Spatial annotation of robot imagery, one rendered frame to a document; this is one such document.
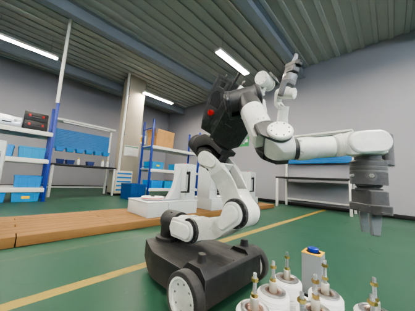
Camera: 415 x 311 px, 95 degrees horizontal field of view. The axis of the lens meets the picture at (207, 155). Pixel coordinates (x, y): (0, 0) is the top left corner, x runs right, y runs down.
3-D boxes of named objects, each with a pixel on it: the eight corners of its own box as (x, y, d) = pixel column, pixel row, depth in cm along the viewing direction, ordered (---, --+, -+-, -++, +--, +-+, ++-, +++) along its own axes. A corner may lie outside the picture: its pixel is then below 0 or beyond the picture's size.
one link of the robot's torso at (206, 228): (174, 222, 115) (234, 195, 88) (198, 218, 130) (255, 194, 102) (179, 250, 109) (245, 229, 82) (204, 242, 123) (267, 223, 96)
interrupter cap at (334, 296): (346, 302, 56) (346, 299, 56) (322, 302, 56) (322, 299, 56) (328, 287, 64) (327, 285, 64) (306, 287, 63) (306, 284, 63)
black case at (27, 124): (20, 131, 373) (22, 122, 375) (43, 134, 398) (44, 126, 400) (22, 128, 344) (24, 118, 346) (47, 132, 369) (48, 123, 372)
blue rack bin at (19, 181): (12, 185, 366) (13, 174, 369) (37, 186, 394) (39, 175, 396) (12, 187, 332) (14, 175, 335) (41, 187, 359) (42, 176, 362)
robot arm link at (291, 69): (292, 70, 129) (287, 87, 129) (281, 63, 126) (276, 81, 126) (307, 63, 117) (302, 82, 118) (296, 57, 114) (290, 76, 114)
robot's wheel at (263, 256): (235, 274, 120) (236, 240, 123) (239, 271, 124) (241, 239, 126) (265, 287, 106) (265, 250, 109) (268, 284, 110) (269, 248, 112)
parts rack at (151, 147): (135, 195, 551) (142, 121, 578) (185, 194, 686) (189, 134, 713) (146, 197, 507) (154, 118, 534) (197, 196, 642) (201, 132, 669)
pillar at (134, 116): (111, 191, 640) (124, 79, 690) (128, 191, 680) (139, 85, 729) (118, 192, 601) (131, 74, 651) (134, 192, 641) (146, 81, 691)
